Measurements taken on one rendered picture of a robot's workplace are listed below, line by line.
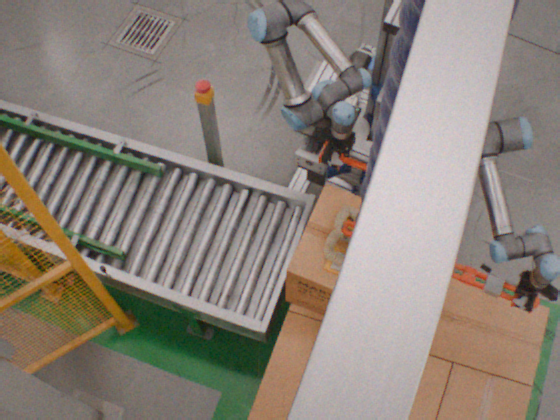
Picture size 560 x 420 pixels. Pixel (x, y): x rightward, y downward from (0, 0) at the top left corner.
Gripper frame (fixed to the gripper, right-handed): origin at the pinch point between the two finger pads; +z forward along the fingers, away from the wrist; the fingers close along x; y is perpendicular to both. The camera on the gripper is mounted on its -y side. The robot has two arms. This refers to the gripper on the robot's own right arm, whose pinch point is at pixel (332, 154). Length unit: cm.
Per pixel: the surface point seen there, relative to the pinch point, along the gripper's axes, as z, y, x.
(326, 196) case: 13.0, 2.7, -11.6
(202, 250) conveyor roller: 65, -46, -36
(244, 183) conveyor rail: 61, -41, 1
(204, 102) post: 25, -66, 16
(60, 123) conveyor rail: 61, -146, -5
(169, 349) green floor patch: 120, -53, -78
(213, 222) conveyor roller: 65, -47, -21
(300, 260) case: 12.7, 3.6, -40.4
